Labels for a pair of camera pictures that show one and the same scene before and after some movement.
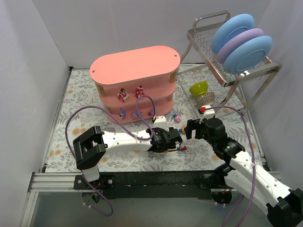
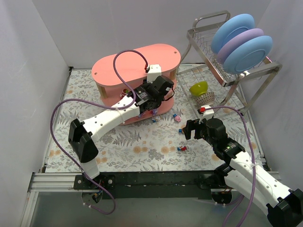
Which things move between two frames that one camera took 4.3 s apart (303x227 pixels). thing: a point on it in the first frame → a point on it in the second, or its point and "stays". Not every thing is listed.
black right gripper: [191, 128] stays
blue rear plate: [233, 25] stays
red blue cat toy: [183, 148] stays
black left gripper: [176, 136] → [151, 105]
